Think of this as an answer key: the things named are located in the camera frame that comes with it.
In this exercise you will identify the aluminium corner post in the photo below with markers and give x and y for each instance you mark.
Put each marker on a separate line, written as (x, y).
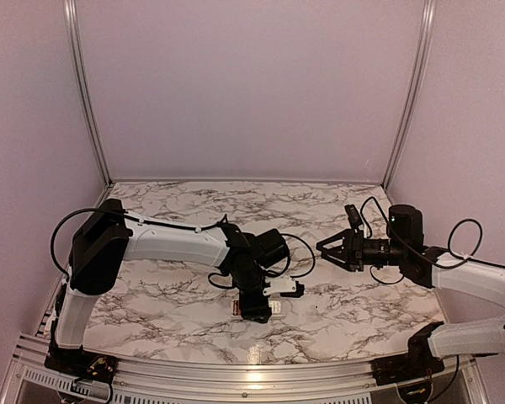
(74, 37)
(419, 66)

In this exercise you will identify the white remote control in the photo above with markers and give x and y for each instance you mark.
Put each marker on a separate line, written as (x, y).
(277, 309)

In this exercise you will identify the left aluminium corner post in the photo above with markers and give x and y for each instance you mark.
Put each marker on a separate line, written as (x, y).
(74, 37)

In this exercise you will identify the right aluminium corner post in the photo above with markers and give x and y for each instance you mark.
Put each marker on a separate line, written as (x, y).
(419, 66)

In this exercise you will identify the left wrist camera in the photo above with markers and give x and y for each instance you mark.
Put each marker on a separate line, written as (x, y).
(283, 286)

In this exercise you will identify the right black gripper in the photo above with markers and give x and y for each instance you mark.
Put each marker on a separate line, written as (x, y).
(354, 258)

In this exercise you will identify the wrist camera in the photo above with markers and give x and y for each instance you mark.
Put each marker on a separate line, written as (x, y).
(283, 286)
(354, 218)

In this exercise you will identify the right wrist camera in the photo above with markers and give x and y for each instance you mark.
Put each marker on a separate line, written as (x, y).
(354, 218)

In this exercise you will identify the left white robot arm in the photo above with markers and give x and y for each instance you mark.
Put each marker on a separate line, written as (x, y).
(112, 235)

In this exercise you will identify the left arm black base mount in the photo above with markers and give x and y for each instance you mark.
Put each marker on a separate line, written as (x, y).
(83, 365)

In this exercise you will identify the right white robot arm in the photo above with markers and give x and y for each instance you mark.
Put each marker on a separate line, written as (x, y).
(431, 267)

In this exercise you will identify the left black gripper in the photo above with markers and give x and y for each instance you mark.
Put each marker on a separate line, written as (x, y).
(252, 310)

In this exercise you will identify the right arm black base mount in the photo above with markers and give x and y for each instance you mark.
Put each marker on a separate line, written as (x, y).
(399, 368)

